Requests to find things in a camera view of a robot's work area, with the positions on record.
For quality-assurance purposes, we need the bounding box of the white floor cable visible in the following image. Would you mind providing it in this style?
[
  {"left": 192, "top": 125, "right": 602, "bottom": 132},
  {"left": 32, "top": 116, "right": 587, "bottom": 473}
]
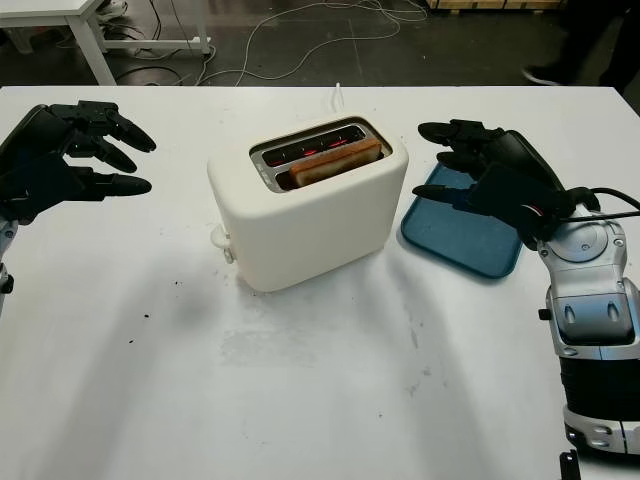
[{"left": 197, "top": 0, "right": 431, "bottom": 86}]

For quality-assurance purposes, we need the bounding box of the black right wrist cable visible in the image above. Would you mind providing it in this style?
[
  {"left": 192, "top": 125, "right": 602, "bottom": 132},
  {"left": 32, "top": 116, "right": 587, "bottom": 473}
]
[{"left": 544, "top": 185, "right": 640, "bottom": 224}]

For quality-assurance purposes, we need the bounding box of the cream white toaster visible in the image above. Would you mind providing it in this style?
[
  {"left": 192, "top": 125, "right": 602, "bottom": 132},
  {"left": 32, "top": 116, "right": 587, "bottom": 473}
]
[{"left": 206, "top": 114, "right": 410, "bottom": 294}]

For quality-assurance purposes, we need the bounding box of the white desk in background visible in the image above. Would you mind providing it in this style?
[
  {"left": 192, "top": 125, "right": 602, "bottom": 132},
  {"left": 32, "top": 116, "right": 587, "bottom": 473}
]
[{"left": 0, "top": 0, "right": 214, "bottom": 86}]

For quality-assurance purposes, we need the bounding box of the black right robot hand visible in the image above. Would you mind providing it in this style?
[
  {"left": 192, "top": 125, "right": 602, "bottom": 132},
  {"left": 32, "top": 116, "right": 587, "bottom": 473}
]
[{"left": 411, "top": 118, "right": 569, "bottom": 214}]

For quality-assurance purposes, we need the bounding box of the blue plastic tray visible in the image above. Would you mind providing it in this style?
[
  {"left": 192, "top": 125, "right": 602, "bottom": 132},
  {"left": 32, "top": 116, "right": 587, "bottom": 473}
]
[{"left": 398, "top": 160, "right": 525, "bottom": 284}]

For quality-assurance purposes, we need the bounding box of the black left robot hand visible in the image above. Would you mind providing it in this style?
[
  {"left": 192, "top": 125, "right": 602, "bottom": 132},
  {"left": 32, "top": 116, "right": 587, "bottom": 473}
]
[{"left": 0, "top": 100, "right": 157, "bottom": 201}]

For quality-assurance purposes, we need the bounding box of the white toaster power cord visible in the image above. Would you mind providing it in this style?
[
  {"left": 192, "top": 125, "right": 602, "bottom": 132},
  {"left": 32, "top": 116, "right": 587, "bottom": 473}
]
[{"left": 327, "top": 82, "right": 346, "bottom": 119}]

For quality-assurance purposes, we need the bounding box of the browned toast slice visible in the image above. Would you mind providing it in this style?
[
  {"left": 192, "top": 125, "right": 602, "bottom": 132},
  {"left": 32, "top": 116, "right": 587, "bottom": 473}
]
[{"left": 288, "top": 138, "right": 381, "bottom": 190}]

